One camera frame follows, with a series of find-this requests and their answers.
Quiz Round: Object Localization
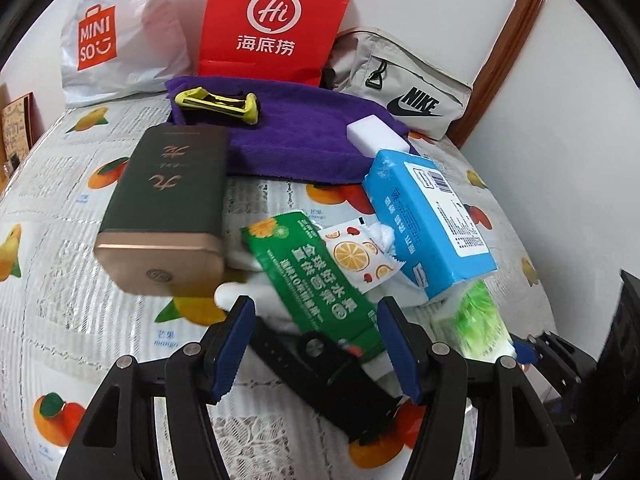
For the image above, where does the white sponge block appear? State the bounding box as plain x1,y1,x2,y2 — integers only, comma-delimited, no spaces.
346,119,408,157

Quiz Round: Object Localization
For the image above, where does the red paper bag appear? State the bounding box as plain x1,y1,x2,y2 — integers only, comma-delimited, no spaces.
197,0,361,88

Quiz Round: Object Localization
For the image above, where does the blue tissue pack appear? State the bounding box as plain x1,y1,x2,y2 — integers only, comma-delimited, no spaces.
361,149,498,301

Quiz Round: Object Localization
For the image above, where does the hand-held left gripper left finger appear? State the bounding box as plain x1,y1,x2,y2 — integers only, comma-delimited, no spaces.
55,295,258,480

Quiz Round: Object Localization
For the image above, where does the fruit print tablecloth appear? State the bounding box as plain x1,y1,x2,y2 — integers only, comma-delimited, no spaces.
0,92,576,480

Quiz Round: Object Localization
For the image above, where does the white orange-print sachet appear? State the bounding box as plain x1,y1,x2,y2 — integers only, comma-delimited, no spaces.
320,216,405,293

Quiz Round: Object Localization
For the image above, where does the wooden door frame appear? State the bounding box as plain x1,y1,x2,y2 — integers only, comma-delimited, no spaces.
447,0,551,148

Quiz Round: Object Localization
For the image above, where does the purple towel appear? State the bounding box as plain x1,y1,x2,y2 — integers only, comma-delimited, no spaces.
165,75,411,183

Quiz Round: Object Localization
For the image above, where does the white plastic shopping bag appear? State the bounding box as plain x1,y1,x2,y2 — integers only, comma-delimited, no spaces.
60,0,211,108

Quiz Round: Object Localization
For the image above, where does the black case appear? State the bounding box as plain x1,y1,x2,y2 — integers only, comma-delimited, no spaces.
250,327,403,443

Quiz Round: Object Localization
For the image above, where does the grey waist bag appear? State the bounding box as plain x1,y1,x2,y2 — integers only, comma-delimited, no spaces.
325,27,473,141

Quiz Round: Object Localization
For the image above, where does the yellow black tool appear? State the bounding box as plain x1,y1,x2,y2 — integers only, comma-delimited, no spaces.
175,87,261,126

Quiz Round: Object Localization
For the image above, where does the brown printed card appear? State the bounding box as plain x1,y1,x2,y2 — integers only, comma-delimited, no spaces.
0,92,37,153

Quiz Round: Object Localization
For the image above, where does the green snack packet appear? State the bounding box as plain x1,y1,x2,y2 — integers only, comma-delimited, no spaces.
241,212,396,376

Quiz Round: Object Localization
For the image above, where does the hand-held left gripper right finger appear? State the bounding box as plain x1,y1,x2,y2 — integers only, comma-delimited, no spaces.
376,297,576,480

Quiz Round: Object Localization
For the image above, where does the dark green gold-ended box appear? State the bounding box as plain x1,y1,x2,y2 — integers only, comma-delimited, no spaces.
94,125,232,298

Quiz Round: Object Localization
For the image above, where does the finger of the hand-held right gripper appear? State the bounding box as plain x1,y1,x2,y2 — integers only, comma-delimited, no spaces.
515,330,598,411

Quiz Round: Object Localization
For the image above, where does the green white soft packet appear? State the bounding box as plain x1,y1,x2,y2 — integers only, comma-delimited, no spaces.
430,280,516,361

